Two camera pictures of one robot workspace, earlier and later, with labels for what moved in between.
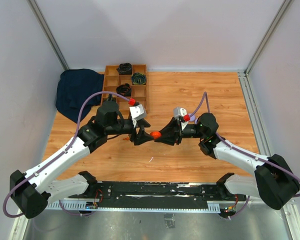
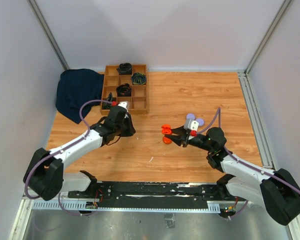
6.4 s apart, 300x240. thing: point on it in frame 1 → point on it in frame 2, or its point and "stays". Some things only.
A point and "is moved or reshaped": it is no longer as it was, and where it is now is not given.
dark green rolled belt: (138, 78) stays
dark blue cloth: (74, 86) stays
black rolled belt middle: (124, 90) stays
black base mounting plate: (153, 196) stays
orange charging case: (155, 134) is moved or reshaped
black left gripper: (142, 136) → (131, 130)
